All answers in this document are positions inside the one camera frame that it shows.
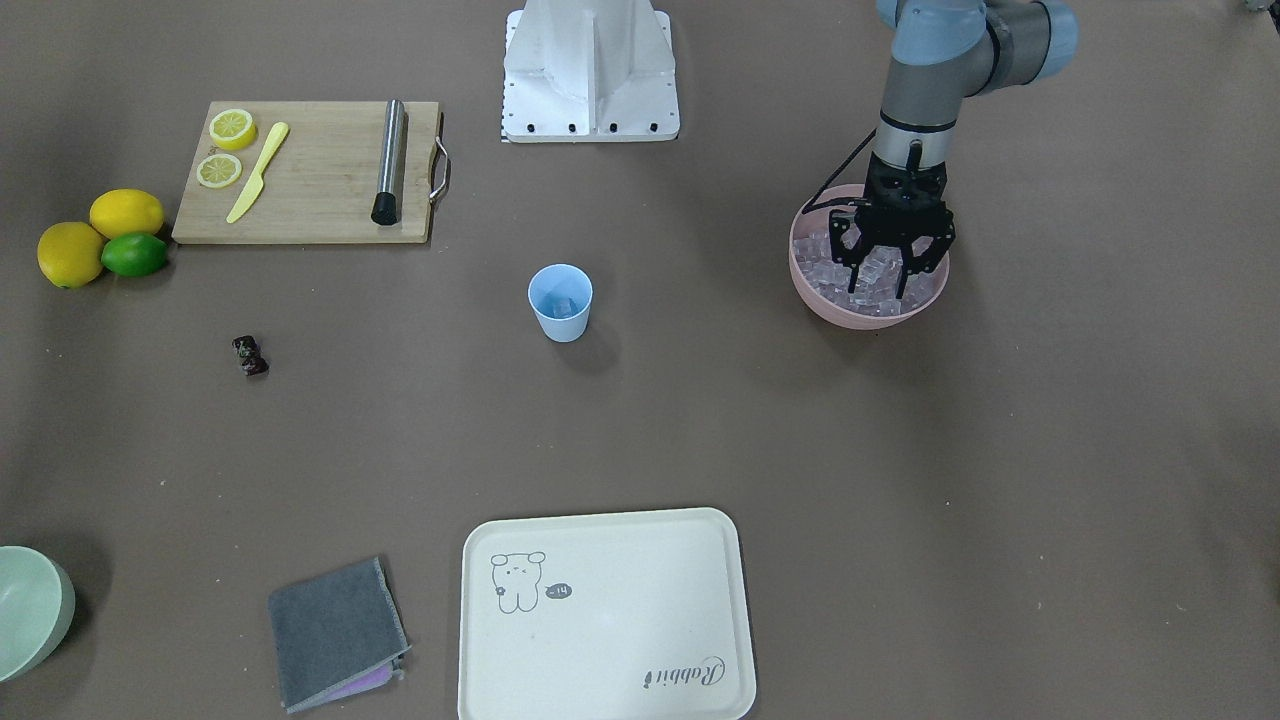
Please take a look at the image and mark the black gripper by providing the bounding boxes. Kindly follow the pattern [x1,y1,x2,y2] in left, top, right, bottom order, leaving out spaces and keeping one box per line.
[828,154,956,301]

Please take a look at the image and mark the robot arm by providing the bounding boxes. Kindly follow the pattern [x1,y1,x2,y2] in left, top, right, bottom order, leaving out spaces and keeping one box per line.
[828,1,1080,295]

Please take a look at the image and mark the ice cube in cup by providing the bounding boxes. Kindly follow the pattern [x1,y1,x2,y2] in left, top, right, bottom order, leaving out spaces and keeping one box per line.
[550,295,579,320]

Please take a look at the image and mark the light blue cup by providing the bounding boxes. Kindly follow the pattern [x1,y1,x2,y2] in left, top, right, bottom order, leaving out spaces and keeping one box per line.
[527,263,594,343]

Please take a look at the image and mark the pink bowl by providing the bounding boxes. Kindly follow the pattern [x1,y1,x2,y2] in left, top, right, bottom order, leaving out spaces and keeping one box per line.
[787,184,950,331]

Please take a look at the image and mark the cream rabbit tray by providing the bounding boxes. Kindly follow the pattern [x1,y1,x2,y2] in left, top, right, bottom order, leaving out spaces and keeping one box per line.
[457,507,756,719]

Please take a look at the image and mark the steel muddler black tip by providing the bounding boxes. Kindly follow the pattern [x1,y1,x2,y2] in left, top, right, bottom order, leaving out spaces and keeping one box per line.
[370,99,408,225]

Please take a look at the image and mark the wooden cutting board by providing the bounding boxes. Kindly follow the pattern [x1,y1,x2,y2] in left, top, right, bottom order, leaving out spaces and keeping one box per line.
[172,100,448,245]

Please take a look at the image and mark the yellow plastic knife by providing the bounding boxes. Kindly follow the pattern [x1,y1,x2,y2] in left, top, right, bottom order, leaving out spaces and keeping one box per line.
[225,120,291,224]

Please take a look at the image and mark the grey folded cloth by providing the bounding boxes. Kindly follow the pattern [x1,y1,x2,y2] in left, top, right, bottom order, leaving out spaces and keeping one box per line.
[268,556,411,714]

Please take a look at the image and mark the lemon slice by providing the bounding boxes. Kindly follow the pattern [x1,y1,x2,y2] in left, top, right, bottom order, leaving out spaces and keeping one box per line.
[195,152,243,190]
[207,108,259,151]

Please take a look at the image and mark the green lime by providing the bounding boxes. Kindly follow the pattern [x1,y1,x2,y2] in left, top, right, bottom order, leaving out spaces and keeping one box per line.
[100,232,168,277]

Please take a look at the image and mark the whole lemon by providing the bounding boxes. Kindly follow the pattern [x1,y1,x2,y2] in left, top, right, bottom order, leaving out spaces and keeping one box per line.
[90,188,166,240]
[37,222,106,290]

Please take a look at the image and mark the mint green bowl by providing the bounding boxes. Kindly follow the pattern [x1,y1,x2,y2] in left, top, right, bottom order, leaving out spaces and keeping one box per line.
[1,546,76,682]

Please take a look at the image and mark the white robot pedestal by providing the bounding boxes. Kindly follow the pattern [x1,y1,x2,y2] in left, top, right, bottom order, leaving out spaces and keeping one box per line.
[500,1,681,143]

